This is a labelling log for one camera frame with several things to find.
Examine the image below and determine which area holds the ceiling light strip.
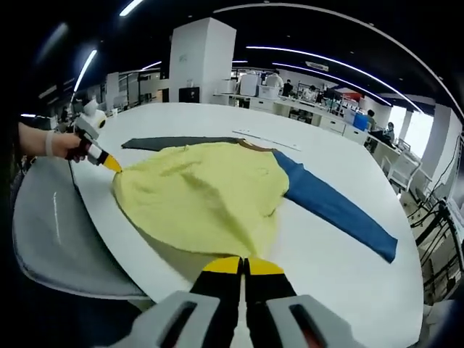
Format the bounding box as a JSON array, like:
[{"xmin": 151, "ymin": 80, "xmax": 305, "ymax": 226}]
[{"xmin": 73, "ymin": 49, "xmax": 99, "ymax": 94}]

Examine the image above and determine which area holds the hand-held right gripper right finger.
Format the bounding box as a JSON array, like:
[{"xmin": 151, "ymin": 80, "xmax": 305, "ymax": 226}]
[{"xmin": 244, "ymin": 257, "xmax": 360, "ymax": 348}]

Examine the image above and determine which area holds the person's left hand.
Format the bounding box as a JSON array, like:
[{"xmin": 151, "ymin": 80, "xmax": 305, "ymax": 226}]
[{"xmin": 45, "ymin": 130, "xmax": 83, "ymax": 160}]

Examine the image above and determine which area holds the ceiling air vent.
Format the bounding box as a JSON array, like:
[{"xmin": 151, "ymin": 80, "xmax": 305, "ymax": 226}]
[{"xmin": 305, "ymin": 60, "xmax": 330, "ymax": 73}]

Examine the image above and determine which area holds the black monitor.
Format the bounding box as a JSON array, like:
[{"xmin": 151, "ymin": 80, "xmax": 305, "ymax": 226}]
[{"xmin": 178, "ymin": 86, "xmax": 201, "ymax": 104}]

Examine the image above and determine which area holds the white office chair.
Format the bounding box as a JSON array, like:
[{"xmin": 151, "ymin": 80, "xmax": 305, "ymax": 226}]
[{"xmin": 389, "ymin": 148, "xmax": 423, "ymax": 194}]

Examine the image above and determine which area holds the white square pillar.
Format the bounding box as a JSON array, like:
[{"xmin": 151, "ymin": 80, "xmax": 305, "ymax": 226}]
[
  {"xmin": 422, "ymin": 103, "xmax": 454, "ymax": 177},
  {"xmin": 169, "ymin": 17, "xmax": 237, "ymax": 105}
]

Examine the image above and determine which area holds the black metal rack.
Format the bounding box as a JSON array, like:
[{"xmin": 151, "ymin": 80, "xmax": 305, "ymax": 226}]
[{"xmin": 407, "ymin": 197, "xmax": 464, "ymax": 304}]

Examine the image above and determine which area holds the row of white cabinets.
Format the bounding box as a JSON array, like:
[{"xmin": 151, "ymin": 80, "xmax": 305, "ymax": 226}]
[{"xmin": 213, "ymin": 92, "xmax": 370, "ymax": 144}]

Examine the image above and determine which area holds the yellow blue black garment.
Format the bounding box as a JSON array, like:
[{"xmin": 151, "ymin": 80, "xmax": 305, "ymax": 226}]
[{"xmin": 111, "ymin": 136, "xmax": 399, "ymax": 265}]

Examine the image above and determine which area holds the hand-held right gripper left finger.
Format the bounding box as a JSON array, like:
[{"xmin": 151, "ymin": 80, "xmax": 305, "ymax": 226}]
[{"xmin": 121, "ymin": 256, "xmax": 242, "ymax": 348}]

